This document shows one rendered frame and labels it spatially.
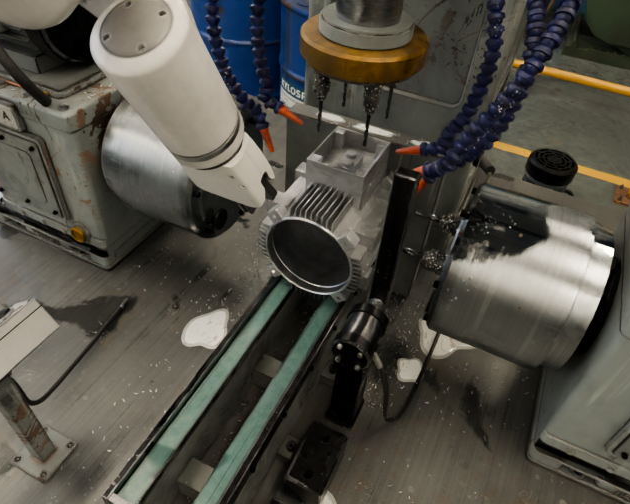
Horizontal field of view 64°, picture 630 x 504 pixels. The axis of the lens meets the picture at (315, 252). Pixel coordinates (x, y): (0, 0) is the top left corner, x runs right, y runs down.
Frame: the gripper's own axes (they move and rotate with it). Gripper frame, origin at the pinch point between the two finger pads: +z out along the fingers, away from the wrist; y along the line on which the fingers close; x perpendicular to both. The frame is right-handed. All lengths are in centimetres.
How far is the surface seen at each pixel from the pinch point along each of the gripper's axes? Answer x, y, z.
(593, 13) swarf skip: 323, 53, 279
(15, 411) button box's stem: -38.1, -17.7, 3.0
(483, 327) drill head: -2.0, 34.9, 13.4
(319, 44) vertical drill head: 20.4, 2.8, -7.7
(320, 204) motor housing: 6.3, 6.2, 10.6
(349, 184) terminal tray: 11.3, 8.9, 11.4
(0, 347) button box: -30.2, -17.0, -6.4
